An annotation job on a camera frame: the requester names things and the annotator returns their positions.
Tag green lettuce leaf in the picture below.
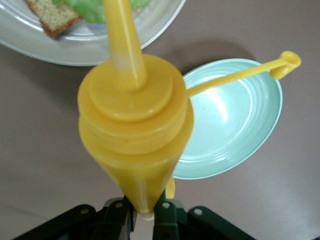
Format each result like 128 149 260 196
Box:
51 0 149 25

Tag yellow squeeze bottle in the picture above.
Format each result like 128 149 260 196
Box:
76 0 303 222

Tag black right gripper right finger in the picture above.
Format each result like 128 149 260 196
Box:
151 191 256 240

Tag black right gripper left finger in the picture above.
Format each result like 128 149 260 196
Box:
12 196 138 240

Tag mint green plate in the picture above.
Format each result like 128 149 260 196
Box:
171 58 284 181

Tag brown bread slice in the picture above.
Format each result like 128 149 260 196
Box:
23 0 84 39

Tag beige plate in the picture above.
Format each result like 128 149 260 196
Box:
0 0 188 67

